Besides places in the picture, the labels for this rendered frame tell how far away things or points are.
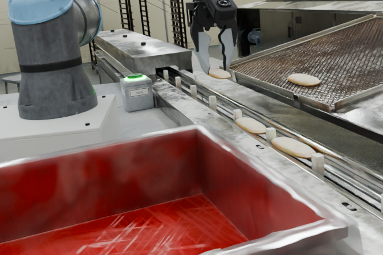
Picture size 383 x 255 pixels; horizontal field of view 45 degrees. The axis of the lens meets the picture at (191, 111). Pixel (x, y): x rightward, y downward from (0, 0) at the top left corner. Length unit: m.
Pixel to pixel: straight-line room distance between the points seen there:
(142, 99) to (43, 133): 0.42
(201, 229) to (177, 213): 0.05
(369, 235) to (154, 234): 0.24
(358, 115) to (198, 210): 0.30
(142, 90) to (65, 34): 0.34
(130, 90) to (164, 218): 0.59
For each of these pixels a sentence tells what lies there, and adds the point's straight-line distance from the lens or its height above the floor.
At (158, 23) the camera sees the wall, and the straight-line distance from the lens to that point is 8.13.
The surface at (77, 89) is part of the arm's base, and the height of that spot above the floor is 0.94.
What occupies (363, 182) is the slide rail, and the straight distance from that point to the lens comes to 0.62.
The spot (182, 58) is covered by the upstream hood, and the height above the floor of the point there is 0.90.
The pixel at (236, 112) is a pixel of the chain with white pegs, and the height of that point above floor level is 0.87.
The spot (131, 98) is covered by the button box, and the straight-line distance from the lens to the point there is 1.15.
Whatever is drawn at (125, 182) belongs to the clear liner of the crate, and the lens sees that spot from 0.61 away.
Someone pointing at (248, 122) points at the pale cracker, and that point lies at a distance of 0.85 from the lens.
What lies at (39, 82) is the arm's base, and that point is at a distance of 0.88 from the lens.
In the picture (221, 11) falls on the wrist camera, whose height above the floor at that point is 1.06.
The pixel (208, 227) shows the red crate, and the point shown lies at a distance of 0.57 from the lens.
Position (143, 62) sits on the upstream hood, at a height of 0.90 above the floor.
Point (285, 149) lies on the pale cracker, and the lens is 0.71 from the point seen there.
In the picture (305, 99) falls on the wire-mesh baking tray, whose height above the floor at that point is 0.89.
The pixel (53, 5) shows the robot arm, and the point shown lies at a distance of 0.87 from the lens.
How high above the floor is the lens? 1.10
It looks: 15 degrees down
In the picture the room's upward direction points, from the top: 6 degrees counter-clockwise
